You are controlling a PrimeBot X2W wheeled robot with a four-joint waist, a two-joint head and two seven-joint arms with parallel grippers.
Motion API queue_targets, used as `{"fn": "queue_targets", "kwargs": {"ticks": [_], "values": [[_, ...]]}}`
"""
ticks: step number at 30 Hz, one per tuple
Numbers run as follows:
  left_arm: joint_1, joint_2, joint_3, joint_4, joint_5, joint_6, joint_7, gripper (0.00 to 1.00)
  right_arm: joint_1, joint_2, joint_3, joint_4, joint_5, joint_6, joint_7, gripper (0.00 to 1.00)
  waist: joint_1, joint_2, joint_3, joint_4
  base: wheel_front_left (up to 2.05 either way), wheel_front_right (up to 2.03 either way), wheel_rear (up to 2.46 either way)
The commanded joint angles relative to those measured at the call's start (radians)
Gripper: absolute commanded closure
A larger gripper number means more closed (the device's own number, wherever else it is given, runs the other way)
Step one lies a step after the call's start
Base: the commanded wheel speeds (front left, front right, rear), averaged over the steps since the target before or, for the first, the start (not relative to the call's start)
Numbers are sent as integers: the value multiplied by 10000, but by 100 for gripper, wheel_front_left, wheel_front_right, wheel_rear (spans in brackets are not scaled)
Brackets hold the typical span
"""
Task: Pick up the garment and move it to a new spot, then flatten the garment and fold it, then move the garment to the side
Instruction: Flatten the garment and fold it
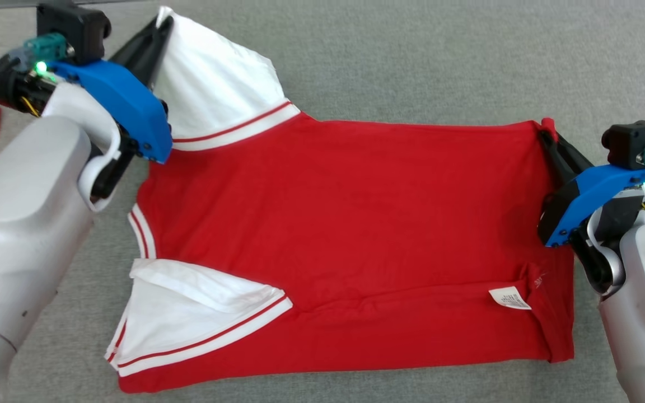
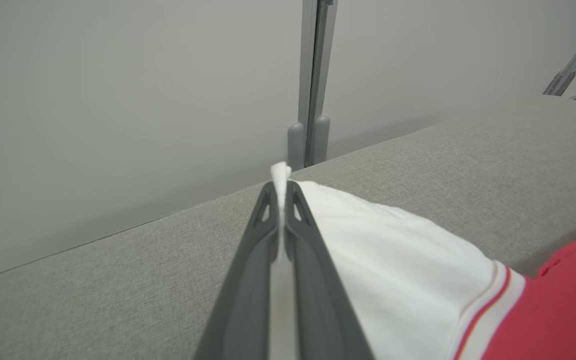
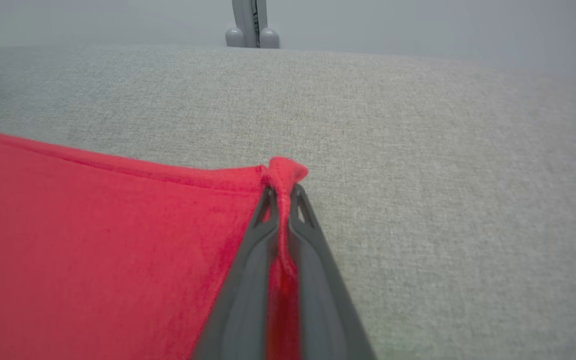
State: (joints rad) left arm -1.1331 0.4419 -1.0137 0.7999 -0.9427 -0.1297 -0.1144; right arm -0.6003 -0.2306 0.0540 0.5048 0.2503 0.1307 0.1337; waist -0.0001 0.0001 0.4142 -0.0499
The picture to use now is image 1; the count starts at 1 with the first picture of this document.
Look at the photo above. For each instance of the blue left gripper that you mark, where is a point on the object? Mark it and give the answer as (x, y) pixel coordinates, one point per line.
(126, 106)

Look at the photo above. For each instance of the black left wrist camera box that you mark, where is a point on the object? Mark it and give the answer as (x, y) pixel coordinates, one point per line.
(73, 28)

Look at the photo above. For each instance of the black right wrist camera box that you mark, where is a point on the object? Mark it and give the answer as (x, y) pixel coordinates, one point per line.
(630, 143)

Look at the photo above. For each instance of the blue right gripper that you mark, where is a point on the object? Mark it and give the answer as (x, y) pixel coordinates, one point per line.
(585, 201)

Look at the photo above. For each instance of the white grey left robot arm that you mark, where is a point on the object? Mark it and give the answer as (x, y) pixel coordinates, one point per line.
(20, 224)

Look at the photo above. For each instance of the red t-shirt with white sleeves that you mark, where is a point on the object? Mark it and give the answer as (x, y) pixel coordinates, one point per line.
(356, 224)

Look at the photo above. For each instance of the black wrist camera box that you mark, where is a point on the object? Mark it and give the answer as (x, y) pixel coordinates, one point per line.
(630, 143)
(73, 28)

